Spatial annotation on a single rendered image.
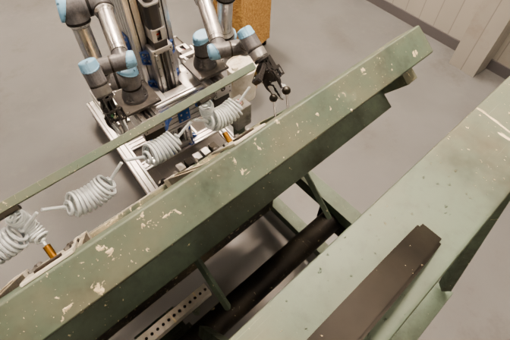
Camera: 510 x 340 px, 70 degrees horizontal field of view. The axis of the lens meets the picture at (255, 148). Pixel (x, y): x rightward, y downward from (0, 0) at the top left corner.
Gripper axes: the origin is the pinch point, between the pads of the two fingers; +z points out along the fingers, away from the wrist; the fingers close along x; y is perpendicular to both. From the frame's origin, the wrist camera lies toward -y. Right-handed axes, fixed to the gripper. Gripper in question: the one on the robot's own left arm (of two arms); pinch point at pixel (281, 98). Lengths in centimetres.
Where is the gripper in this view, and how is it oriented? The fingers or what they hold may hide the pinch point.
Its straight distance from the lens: 166.7
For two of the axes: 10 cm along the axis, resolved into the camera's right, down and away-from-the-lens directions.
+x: -6.3, 3.1, 7.1
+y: 5.7, -4.4, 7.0
